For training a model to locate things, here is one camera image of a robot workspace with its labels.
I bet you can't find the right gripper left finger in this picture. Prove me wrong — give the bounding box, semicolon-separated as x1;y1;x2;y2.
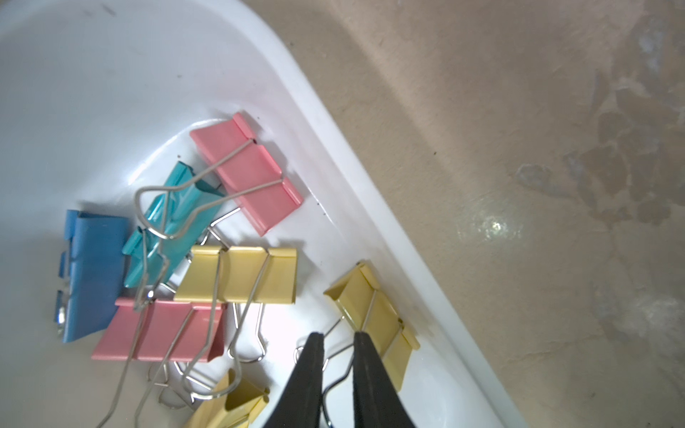
264;333;325;428

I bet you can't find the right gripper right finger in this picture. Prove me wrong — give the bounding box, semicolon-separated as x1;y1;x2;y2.
352;332;415;428

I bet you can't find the yellow binder clip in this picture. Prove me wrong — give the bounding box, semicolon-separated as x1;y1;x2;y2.
173;244;299;399
185;379;269;428
323;261;420;391

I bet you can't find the teal binder clip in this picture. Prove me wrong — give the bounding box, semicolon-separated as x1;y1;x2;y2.
122;162;227;312

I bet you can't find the white plastic storage box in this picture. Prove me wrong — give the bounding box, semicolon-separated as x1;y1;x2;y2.
1;1;524;427

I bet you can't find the yellow binder clip bottom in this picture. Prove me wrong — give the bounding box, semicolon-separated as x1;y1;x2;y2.
185;379;269;428

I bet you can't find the pink binder clip lower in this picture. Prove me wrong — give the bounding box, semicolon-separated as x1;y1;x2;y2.
90;297;228;428

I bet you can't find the pink binder clip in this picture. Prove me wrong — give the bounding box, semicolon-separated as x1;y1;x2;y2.
90;297;228;428
133;111;305;241

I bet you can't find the pink binder clip upper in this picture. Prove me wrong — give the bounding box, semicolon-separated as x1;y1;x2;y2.
133;111;305;241

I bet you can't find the blue binder clip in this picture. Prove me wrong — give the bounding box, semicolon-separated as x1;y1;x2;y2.
55;210;128;343

